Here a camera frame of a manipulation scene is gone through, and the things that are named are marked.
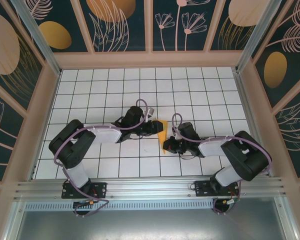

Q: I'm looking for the yellow oval wall panel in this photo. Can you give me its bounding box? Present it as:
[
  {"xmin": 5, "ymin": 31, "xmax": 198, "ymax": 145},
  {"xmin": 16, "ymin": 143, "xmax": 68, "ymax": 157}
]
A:
[{"xmin": 31, "ymin": 0, "xmax": 95, "ymax": 54}]

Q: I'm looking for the aluminium mounting rail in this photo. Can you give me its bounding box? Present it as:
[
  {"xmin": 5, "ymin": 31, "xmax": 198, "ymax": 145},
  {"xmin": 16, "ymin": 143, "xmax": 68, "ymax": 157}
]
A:
[{"xmin": 14, "ymin": 176, "xmax": 287, "ymax": 201}]

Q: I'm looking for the three flowers wall panel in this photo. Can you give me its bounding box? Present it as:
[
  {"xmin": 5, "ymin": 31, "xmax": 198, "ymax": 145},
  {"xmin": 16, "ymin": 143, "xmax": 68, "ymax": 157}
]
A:
[{"xmin": 149, "ymin": 0, "xmax": 222, "ymax": 53}]

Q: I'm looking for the grey metal sheet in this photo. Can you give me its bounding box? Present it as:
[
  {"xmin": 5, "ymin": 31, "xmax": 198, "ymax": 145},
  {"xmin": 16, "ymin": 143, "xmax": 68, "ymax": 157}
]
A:
[{"xmin": 14, "ymin": 209, "xmax": 291, "ymax": 240}]

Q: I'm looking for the leaf outline wall panel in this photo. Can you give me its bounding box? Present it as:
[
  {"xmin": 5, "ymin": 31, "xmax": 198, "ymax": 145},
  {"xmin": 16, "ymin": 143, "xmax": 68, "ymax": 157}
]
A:
[{"xmin": 271, "ymin": 82, "xmax": 300, "ymax": 181}]

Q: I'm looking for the aluminium side rail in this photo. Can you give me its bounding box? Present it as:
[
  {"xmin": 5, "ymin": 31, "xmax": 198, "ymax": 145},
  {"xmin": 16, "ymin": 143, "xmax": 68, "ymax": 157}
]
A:
[{"xmin": 232, "ymin": 68, "xmax": 275, "ymax": 177}]

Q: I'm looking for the slotted cable tray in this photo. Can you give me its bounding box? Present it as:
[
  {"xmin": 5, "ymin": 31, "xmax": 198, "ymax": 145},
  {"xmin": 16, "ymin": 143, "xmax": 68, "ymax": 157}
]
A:
[{"xmin": 24, "ymin": 201, "xmax": 216, "ymax": 211}]

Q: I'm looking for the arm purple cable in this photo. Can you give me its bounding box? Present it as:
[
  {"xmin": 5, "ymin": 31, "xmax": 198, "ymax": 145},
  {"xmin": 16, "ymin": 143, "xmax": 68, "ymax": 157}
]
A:
[
  {"xmin": 53, "ymin": 98, "xmax": 151, "ymax": 218},
  {"xmin": 171, "ymin": 113, "xmax": 273, "ymax": 216}
]

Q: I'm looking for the feather and oval wall panel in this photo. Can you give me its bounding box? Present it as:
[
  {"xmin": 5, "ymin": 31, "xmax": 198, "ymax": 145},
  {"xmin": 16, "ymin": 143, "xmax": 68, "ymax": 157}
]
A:
[{"xmin": 251, "ymin": 0, "xmax": 300, "ymax": 110}]

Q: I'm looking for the yellow paper sheet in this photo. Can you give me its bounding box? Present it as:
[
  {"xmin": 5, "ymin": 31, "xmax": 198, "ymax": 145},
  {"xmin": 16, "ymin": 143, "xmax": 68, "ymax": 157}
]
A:
[{"xmin": 156, "ymin": 119, "xmax": 172, "ymax": 155}]

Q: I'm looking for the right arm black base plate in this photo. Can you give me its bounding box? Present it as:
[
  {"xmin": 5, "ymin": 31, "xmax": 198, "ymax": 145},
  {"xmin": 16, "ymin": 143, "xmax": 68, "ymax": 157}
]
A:
[{"xmin": 194, "ymin": 180, "xmax": 241, "ymax": 198}]

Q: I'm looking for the single flower wall panel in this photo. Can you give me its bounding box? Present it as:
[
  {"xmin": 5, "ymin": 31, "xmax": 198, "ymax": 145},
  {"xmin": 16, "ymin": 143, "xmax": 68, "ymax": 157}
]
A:
[{"xmin": 0, "ymin": 74, "xmax": 28, "ymax": 185}]

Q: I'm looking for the pale disc wall panel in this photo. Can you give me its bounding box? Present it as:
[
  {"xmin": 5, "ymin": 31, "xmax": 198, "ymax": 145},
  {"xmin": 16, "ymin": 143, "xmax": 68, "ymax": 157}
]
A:
[
  {"xmin": 0, "ymin": 0, "xmax": 46, "ymax": 115},
  {"xmin": 208, "ymin": 0, "xmax": 267, "ymax": 52}
]

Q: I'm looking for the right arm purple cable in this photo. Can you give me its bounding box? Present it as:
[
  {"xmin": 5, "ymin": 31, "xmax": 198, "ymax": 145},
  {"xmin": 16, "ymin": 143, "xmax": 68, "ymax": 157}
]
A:
[{"xmin": 171, "ymin": 113, "xmax": 273, "ymax": 216}]

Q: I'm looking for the aluminium corner post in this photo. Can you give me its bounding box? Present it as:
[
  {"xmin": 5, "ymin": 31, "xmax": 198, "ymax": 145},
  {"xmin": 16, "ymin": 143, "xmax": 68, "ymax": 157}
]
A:
[
  {"xmin": 235, "ymin": 0, "xmax": 283, "ymax": 74},
  {"xmin": 11, "ymin": 0, "xmax": 62, "ymax": 76}
]

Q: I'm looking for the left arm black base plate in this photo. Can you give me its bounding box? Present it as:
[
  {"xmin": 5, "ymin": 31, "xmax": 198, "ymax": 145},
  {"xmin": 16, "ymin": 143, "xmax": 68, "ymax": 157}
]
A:
[{"xmin": 61, "ymin": 181, "xmax": 108, "ymax": 200}]

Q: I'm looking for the orange circle leaf wall panel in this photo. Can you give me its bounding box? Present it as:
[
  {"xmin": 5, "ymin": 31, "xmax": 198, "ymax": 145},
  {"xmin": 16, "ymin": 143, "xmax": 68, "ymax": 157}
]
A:
[{"xmin": 78, "ymin": 0, "xmax": 151, "ymax": 53}]

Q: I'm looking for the aluminium frame bar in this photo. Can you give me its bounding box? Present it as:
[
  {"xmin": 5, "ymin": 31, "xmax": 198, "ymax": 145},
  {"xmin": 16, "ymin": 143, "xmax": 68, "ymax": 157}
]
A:
[
  {"xmin": 273, "ymin": 197, "xmax": 300, "ymax": 240},
  {"xmin": 3, "ymin": 201, "xmax": 28, "ymax": 240}
]

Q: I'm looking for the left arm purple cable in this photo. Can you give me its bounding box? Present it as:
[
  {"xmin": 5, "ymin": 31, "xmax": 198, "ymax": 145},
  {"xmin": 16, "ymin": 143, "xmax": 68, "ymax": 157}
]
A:
[{"xmin": 53, "ymin": 98, "xmax": 151, "ymax": 218}]

